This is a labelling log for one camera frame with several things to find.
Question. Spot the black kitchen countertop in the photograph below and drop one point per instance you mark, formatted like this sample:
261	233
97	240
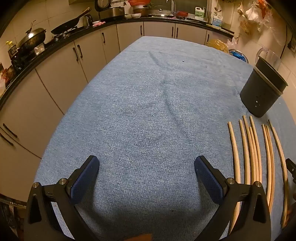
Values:
157	19

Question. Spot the black wok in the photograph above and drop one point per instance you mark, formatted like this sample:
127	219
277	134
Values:
67	25

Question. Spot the pink cloth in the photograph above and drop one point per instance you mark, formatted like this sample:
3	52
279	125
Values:
99	23

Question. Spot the black utensil holder cup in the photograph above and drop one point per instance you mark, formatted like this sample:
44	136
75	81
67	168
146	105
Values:
256	92

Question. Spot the clear glass mug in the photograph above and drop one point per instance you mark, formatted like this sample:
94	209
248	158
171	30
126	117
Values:
274	58

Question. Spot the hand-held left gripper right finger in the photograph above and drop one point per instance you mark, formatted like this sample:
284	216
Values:
208	178

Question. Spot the red bowl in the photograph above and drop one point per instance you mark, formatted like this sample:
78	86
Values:
182	14

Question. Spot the cooking oil bottle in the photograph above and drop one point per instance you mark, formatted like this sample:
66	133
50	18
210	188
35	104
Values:
11	52

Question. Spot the glass pot lid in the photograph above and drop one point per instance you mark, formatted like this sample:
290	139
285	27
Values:
160	11

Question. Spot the round dial kitchen scale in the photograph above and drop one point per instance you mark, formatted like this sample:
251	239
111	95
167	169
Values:
103	4

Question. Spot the steel basin with blue bag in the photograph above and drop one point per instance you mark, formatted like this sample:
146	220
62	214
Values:
238	55

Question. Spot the green label detergent jug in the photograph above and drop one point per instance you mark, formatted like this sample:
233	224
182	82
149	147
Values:
200	14

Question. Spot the person's left hand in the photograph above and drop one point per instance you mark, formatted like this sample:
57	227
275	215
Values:
144	238

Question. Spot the small crumpled plastic bag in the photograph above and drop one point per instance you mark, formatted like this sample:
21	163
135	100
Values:
232	44

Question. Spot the pile of seasoning packets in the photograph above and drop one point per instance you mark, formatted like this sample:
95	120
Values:
5	76

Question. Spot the kitchen window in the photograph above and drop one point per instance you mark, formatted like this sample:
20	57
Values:
185	4

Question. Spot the blue label detergent jug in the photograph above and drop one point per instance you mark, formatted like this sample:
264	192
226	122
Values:
217	21

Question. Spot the steel kettle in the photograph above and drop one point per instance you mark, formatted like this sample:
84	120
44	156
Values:
87	20

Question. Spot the bundle of dark sticks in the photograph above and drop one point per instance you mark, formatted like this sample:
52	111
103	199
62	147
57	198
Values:
209	17

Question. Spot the clear hanging plastic bag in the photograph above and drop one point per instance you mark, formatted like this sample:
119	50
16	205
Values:
247	25

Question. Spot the bunch of wooden chopsticks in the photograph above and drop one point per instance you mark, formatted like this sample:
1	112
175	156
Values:
254	162

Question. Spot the gas stove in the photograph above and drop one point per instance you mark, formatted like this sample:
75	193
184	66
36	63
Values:
39	49

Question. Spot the blue tablecloth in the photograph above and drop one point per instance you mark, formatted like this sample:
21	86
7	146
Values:
148	115

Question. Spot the yellow plastic bag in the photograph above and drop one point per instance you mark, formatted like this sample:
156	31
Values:
217	45

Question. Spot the red plastic basin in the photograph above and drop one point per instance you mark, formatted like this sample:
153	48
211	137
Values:
138	3

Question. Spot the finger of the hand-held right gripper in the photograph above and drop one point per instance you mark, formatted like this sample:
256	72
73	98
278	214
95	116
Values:
291	165

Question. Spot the beige lower kitchen cabinets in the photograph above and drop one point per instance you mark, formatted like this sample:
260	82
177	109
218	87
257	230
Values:
57	76

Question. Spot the brown cooking pot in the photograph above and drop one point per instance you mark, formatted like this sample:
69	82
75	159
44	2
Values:
140	11

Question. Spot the steel wok with lid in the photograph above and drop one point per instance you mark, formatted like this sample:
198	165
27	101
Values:
32	38

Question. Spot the silver rice cooker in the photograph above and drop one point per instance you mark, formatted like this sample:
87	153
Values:
112	13

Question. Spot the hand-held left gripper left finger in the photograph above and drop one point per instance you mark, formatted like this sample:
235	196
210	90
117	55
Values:
86	178

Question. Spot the steel sink faucet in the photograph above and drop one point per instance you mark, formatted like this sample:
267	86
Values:
173	7

